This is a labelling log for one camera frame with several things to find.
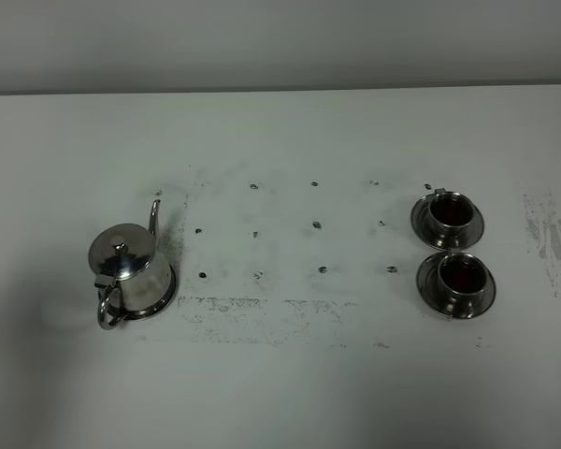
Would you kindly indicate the far stainless steel saucer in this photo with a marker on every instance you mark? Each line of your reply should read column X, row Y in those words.
column 420, row 225

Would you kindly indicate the near stainless steel saucer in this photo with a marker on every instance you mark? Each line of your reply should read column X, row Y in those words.
column 449, row 306

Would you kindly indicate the stainless steel teapot saucer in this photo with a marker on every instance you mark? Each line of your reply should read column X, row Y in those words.
column 133, row 300

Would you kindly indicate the far stainless steel teacup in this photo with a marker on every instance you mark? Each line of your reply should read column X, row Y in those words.
column 450, row 213

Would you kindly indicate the stainless steel teacup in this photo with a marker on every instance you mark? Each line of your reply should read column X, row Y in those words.
column 461, row 275
column 450, row 213

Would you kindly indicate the near stainless steel teacup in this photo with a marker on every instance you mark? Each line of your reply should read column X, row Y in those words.
column 461, row 275

